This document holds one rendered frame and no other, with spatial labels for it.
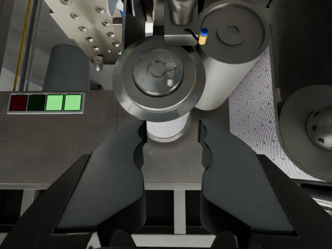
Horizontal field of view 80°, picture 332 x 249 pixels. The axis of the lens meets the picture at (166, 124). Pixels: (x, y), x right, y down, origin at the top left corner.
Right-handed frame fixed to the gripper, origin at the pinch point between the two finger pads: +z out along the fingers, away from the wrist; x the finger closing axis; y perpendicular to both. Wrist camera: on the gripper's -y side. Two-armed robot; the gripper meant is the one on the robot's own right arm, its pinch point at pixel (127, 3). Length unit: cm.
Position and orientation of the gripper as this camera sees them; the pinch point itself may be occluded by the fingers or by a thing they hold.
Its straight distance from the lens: 44.2
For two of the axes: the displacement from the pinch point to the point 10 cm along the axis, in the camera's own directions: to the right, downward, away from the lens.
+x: 10.0, 0.0, -0.3
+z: 0.3, 2.1, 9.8
